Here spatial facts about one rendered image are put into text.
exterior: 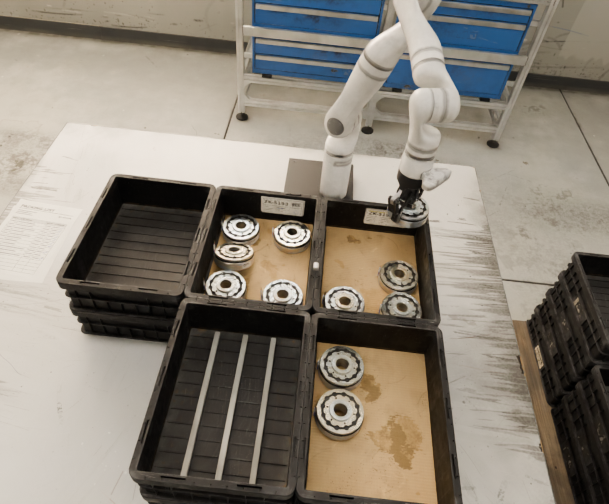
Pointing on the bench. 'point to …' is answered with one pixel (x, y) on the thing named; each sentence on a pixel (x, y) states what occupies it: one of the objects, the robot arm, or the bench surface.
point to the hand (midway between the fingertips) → (401, 212)
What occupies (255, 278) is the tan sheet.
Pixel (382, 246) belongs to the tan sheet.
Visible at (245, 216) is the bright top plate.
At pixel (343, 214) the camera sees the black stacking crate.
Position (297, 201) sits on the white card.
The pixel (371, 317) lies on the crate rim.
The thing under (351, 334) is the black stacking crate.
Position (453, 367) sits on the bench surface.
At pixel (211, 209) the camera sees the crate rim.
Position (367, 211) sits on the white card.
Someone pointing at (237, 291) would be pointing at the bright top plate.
